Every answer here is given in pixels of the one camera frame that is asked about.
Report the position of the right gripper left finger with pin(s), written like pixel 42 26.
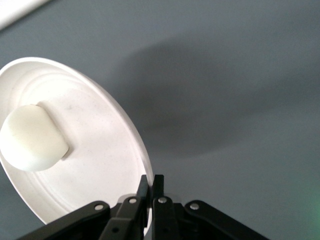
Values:
pixel 120 220

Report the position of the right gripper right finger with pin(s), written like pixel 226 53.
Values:
pixel 165 220

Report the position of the round beige plate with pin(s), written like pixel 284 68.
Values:
pixel 100 150

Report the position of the white steamed bun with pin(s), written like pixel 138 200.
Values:
pixel 32 140

